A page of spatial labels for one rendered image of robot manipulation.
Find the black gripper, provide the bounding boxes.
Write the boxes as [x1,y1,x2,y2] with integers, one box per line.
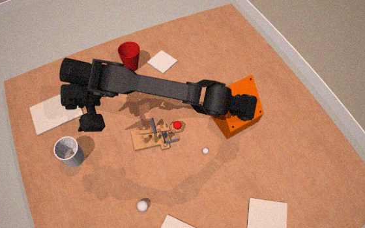
[78,85,106,132]

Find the red ball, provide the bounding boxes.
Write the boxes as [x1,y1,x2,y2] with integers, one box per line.
[173,121,182,130]

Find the white flat square tile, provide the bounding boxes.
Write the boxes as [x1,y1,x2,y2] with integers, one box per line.
[147,51,177,73]

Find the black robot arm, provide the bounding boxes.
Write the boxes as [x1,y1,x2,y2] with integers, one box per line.
[59,57,257,121]

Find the grey cup with white rim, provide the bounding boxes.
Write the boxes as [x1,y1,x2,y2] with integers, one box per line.
[53,136,85,167]

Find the dark red cup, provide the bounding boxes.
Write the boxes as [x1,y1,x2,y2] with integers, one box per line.
[118,41,140,71]

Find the white flat square board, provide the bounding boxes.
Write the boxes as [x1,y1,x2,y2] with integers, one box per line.
[247,198,287,228]
[161,215,195,228]
[30,94,83,135]

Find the white ball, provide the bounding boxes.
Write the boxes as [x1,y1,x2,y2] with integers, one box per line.
[137,200,149,212]

